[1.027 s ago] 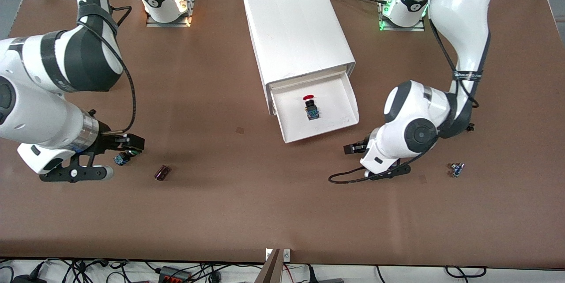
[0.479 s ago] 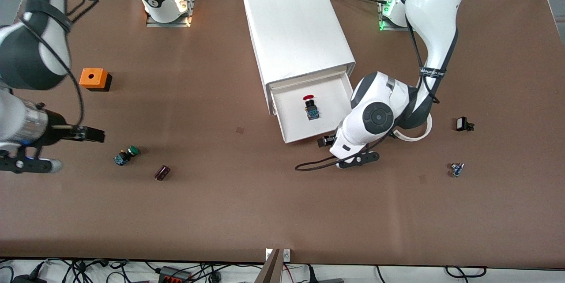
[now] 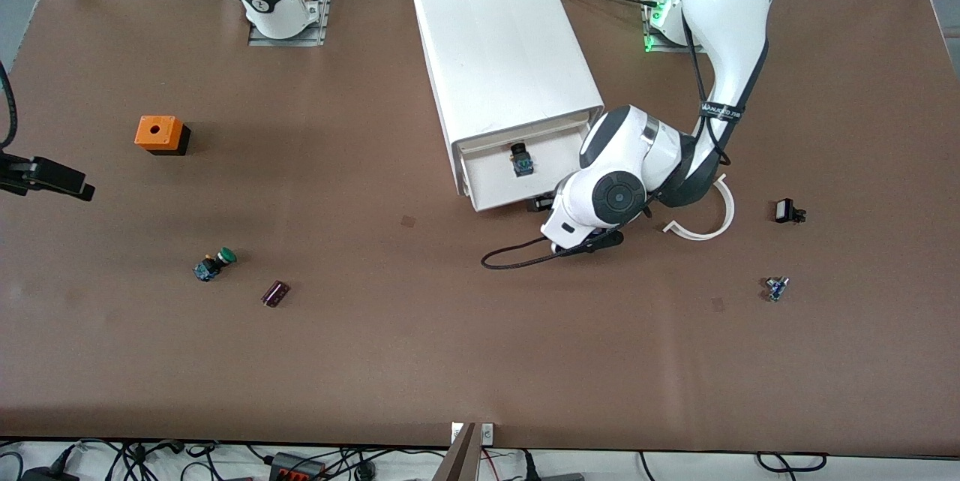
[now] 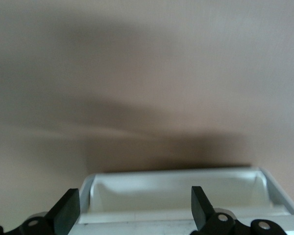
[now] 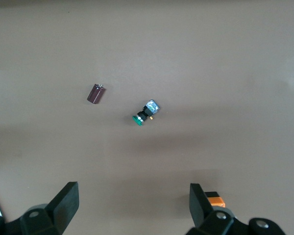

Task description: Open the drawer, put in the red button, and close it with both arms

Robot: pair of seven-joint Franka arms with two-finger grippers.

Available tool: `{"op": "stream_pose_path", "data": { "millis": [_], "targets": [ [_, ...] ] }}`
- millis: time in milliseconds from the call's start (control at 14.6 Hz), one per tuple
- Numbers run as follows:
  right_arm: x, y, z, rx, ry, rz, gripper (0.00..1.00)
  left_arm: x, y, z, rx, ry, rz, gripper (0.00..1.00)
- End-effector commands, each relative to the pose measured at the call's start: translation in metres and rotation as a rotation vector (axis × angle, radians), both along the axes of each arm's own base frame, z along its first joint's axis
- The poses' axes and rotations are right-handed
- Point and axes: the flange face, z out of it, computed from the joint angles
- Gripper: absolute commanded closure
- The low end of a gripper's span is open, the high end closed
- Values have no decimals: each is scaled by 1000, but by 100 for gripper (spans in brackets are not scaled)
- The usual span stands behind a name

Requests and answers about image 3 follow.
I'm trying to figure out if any white pull-out drawer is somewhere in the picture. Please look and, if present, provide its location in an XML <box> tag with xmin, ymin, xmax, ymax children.
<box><xmin>459</xmin><ymin>128</ymin><xmax>597</xmax><ymax>213</ymax></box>

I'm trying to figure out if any white drawer cabinet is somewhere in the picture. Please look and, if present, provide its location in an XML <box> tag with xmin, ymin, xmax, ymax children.
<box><xmin>412</xmin><ymin>0</ymin><xmax>605</xmax><ymax>200</ymax></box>

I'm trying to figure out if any black rectangular push button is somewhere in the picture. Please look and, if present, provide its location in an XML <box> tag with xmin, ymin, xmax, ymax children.
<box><xmin>773</xmin><ymin>197</ymin><xmax>808</xmax><ymax>225</ymax></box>

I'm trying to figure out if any white curved plastic piece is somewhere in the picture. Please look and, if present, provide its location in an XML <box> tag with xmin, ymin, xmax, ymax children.
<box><xmin>663</xmin><ymin>175</ymin><xmax>737</xmax><ymax>242</ymax></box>

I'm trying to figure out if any black power strip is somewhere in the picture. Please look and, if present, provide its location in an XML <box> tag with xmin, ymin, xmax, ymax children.
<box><xmin>268</xmin><ymin>452</ymin><xmax>329</xmax><ymax>481</ymax></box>

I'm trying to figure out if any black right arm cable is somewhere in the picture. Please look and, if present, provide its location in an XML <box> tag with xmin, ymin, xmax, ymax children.
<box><xmin>0</xmin><ymin>61</ymin><xmax>20</xmax><ymax>153</ymax></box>

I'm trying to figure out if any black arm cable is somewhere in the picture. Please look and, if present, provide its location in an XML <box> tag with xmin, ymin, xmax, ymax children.
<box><xmin>0</xmin><ymin>61</ymin><xmax>20</xmax><ymax>153</ymax></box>
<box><xmin>481</xmin><ymin>38</ymin><xmax>767</xmax><ymax>271</ymax></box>

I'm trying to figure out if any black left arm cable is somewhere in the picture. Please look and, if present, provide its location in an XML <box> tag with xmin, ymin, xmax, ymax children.
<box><xmin>481</xmin><ymin>38</ymin><xmax>767</xmax><ymax>271</ymax></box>

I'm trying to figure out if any orange button enclosure box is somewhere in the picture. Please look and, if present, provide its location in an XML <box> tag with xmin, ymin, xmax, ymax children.
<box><xmin>134</xmin><ymin>115</ymin><xmax>191</xmax><ymax>158</ymax></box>

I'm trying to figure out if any green push button switch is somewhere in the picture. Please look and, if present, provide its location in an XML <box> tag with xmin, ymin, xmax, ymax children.
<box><xmin>193</xmin><ymin>247</ymin><xmax>239</xmax><ymax>284</ymax></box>

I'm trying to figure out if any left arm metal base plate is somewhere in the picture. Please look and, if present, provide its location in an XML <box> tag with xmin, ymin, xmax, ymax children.
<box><xmin>643</xmin><ymin>0</ymin><xmax>706</xmax><ymax>55</ymax></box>

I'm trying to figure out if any grey angled post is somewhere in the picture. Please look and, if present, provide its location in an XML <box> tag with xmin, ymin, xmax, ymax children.
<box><xmin>433</xmin><ymin>422</ymin><xmax>479</xmax><ymax>481</ymax></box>

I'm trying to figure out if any black looped floor cable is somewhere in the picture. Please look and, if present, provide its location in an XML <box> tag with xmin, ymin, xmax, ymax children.
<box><xmin>756</xmin><ymin>451</ymin><xmax>827</xmax><ymax>474</ymax></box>

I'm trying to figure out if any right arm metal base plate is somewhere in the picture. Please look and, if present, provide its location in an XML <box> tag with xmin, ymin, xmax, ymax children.
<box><xmin>247</xmin><ymin>0</ymin><xmax>335</xmax><ymax>47</ymax></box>

